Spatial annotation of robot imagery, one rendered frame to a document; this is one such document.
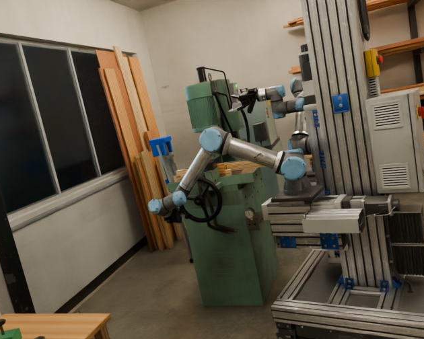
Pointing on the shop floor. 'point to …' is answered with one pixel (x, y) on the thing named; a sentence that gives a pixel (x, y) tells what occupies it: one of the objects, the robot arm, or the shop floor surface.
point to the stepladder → (157, 146)
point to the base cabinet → (233, 255)
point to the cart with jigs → (49, 326)
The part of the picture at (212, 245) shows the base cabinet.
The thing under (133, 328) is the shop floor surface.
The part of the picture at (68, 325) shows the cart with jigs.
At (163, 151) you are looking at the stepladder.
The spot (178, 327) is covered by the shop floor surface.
